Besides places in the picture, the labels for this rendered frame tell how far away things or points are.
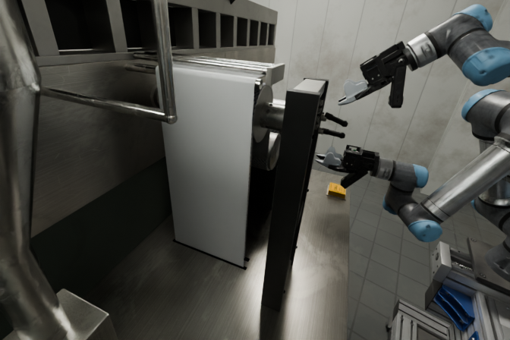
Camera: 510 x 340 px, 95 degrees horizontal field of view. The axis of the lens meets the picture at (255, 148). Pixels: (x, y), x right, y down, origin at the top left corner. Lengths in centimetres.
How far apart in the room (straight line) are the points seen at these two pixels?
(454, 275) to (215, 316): 91
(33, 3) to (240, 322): 74
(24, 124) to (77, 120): 36
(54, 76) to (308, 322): 75
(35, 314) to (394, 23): 316
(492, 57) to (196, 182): 70
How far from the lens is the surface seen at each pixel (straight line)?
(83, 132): 61
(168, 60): 30
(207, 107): 53
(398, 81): 76
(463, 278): 126
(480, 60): 69
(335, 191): 109
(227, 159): 55
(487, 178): 89
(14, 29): 24
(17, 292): 35
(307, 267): 80
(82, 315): 44
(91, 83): 61
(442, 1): 315
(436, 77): 314
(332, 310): 74
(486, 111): 98
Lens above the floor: 151
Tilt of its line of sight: 26 degrees down
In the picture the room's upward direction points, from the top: 4 degrees clockwise
